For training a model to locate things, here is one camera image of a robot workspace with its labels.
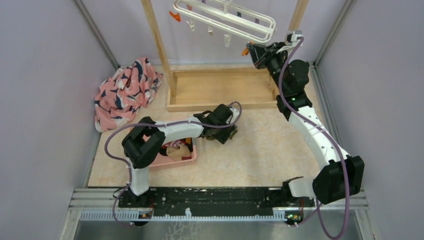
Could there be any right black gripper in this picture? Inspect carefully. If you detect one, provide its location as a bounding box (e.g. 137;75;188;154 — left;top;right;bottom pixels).
248;42;289;94

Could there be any orange clothes clip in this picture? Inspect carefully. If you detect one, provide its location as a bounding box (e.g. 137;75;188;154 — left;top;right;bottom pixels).
241;41;254;57

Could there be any green striped sock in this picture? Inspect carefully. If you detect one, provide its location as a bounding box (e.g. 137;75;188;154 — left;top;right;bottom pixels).
206;128;238;144

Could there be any wooden hanger stand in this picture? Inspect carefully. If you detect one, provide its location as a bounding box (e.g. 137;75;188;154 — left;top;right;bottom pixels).
142;0;308;112

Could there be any white plastic clip hanger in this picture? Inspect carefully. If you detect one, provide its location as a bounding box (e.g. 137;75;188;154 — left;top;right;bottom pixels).
169;0;277;47

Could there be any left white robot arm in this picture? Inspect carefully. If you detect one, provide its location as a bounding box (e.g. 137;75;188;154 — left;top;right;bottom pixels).
121;101;242;207

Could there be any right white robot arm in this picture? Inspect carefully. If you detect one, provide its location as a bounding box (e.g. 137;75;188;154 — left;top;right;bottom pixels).
246;42;365;206

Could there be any argyle patterned sock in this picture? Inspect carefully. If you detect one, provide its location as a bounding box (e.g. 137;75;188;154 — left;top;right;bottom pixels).
179;137;194;152

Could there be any beige purple sock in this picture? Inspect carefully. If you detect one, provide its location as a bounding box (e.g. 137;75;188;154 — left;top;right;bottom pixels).
159;140;192;162

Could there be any pink plastic basket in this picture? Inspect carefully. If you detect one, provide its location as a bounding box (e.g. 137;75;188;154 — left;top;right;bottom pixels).
149;137;197;170

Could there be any pink patterned cloth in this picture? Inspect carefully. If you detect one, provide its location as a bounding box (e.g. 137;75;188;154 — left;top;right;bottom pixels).
94;57;164;133

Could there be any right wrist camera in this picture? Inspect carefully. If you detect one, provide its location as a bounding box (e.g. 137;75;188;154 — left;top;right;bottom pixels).
277;30;304;53

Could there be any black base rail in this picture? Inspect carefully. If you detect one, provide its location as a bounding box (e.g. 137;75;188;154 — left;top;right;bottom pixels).
79;186;316;227

